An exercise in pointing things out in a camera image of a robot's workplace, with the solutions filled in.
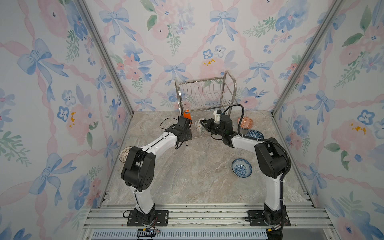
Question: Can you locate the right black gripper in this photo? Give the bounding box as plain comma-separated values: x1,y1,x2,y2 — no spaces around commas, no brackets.
199,119,226,139

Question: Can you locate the green patterned ceramic bowl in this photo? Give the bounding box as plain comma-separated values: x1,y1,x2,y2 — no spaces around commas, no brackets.
195,118,206,135

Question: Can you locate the orange plastic bowl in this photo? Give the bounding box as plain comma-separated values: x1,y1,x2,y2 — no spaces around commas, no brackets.
183,110,192,120

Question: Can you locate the white mesh strainer basket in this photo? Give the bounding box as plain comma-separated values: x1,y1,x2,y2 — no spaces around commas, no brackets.
119,146,132,164

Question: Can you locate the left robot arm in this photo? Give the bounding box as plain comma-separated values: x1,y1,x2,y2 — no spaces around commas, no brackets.
119,129,192,216

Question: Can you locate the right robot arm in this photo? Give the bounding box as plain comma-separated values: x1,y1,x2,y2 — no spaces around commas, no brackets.
200,115,292,227

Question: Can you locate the steel two-tier dish rack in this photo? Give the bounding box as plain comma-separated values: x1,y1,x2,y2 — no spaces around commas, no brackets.
174,71,237,138

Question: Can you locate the red patterned ceramic bowl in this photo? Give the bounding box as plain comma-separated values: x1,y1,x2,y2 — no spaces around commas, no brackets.
238,117,254,130

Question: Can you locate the blue triangle patterned bowl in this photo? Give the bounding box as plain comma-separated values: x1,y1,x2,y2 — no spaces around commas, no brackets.
246,130,264,140

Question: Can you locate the blue floral ceramic bowl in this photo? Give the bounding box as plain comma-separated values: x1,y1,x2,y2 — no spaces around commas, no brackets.
232,159,253,178

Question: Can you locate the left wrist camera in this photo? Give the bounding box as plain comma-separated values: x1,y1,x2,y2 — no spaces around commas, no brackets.
175,116,192,131

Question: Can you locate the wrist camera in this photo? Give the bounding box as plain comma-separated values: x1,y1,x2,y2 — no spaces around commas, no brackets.
175,116,192,131
214,110,223,124

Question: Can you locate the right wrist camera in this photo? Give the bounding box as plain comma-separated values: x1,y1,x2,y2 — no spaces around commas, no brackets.
214,110,223,124

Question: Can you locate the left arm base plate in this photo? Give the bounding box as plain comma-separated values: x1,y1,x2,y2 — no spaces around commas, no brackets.
124,210,169,227

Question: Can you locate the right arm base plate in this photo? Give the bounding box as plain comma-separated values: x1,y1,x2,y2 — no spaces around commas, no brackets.
245,210,282,228

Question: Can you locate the aluminium mounting rail frame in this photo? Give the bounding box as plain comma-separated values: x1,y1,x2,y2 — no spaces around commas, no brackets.
78,201,341,240

